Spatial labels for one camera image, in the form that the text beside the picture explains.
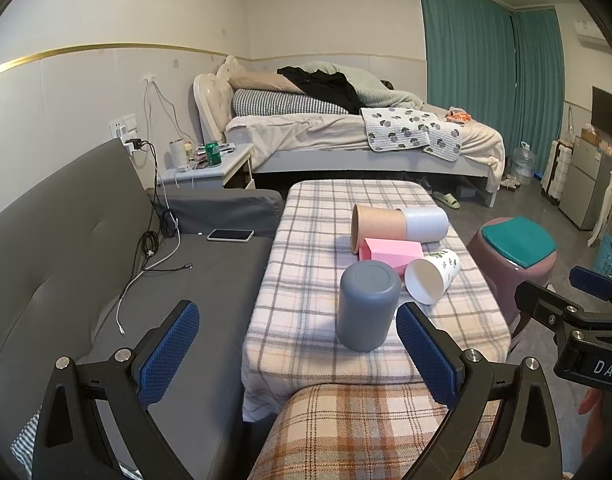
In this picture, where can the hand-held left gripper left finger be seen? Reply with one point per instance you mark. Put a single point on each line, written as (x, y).
(167, 357)

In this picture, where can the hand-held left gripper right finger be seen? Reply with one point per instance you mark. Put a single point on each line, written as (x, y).
(428, 357)

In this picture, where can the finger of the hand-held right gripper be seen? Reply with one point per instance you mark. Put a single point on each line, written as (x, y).
(540, 302)
(593, 281)

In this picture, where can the grey cup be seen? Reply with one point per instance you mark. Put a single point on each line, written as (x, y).
(368, 305)

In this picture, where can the white leaf print paper cup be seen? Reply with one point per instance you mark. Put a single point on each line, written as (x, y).
(431, 276)

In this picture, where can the tan and white cup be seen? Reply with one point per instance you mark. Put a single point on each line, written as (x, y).
(400, 225)

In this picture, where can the person's right hand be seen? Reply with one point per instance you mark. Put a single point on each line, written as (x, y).
(591, 425)

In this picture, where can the blue patterned basket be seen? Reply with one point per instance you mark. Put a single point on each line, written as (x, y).
(609, 257)

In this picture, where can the pink plastic stool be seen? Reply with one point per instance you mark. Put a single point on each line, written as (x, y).
(505, 290)

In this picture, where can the teal seat cushion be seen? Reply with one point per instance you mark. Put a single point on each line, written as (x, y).
(520, 242)

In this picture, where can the silver fridge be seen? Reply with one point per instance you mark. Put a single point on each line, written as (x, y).
(583, 185)

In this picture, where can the pink box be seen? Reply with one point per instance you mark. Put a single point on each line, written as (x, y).
(390, 255)

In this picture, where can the orange plaid cushion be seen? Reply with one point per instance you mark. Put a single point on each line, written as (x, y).
(346, 435)

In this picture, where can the pair of shoes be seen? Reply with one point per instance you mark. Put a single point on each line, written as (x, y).
(510, 182)

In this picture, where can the clear water jug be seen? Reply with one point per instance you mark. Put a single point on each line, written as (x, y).
(523, 165)

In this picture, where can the smartphone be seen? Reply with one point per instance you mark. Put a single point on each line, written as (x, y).
(230, 235)

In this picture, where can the green slipper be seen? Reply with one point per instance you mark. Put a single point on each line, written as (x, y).
(446, 200)

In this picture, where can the grey sofa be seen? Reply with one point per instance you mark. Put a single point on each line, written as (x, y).
(61, 260)

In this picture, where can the grey plaid tablecloth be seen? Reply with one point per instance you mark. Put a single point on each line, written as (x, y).
(306, 270)

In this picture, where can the striped cloth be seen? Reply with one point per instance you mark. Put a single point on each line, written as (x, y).
(25, 442)

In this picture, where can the black television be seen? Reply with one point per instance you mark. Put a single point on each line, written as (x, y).
(608, 112)

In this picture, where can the white nightstand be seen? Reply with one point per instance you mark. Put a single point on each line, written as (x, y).
(226, 167)

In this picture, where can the narrow teal curtain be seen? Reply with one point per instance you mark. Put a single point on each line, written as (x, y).
(538, 90)

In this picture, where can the orange packet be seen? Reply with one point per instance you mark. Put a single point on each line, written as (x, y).
(459, 116)

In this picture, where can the white tumbler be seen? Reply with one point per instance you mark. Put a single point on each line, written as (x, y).
(177, 154)

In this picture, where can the green can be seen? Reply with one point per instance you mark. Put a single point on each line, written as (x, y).
(214, 154)

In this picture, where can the white power adapter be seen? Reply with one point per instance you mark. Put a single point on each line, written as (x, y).
(135, 146)

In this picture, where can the leaf print mat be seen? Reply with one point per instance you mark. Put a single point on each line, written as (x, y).
(410, 130)

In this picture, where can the bed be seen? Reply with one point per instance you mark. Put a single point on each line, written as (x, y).
(336, 135)

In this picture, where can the white air conditioner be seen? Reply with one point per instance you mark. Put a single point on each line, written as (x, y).
(590, 35)

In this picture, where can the white headboard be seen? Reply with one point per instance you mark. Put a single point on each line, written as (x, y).
(211, 105)

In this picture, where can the wide teal curtain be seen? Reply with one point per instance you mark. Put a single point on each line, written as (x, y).
(465, 45)

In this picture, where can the light green blanket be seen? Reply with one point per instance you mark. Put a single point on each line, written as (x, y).
(380, 85)

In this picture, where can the striped pillow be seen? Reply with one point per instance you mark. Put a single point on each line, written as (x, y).
(281, 102)

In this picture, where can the black clothing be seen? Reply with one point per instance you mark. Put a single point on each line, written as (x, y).
(326, 87)

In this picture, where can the beige pillow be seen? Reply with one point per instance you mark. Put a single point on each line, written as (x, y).
(261, 81)

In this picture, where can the wall socket panel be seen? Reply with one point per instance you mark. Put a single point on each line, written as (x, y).
(122, 126)

